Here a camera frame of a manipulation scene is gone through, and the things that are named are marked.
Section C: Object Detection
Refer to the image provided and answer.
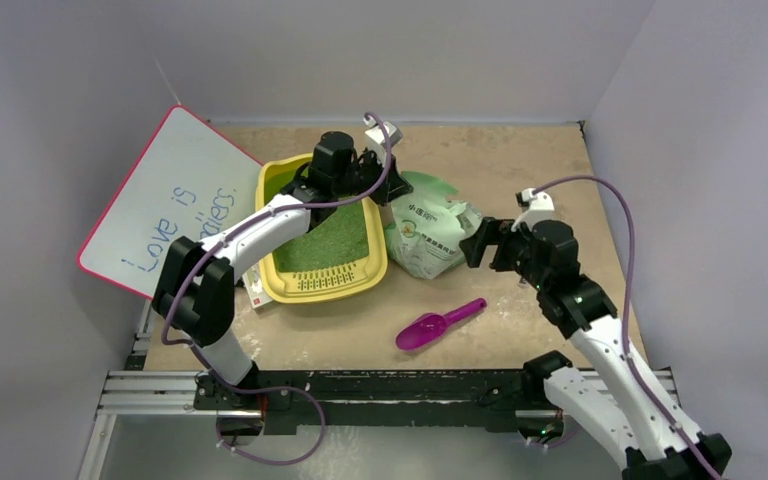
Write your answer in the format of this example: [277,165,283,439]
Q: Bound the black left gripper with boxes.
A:
[334,148,413,208]

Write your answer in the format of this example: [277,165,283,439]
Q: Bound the green cat litter bag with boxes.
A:
[384,171,483,280]

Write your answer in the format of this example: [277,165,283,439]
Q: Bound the yellow litter box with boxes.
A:
[255,153,389,305]

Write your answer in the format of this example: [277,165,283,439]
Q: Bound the magenta plastic litter scoop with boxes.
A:
[395,298,487,351]

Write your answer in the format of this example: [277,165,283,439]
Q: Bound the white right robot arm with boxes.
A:
[460,217,732,479]

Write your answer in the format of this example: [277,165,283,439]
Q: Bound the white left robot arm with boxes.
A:
[151,122,412,409]

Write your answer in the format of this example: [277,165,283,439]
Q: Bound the small white red box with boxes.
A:
[241,264,274,311]

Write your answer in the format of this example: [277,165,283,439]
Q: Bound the pink framed whiteboard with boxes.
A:
[77,106,262,298]

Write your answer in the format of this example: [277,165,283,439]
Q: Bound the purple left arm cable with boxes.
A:
[159,111,395,397]

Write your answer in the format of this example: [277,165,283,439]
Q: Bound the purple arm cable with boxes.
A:
[159,111,395,397]
[533,174,723,480]

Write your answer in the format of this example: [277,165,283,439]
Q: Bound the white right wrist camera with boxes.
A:
[511,188,555,232]

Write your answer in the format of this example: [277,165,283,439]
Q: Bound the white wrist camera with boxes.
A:
[364,118,403,162]
[511,188,555,232]

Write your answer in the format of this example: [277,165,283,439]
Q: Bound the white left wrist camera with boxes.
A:
[364,118,403,162]

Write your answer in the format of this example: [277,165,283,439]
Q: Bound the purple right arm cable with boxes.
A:
[533,174,723,480]

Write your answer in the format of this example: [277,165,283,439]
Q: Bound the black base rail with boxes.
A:
[194,362,567,442]

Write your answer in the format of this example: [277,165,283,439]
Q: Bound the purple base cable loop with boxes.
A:
[215,386,328,467]

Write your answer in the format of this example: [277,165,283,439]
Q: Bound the aluminium frame rail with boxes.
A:
[96,369,683,419]

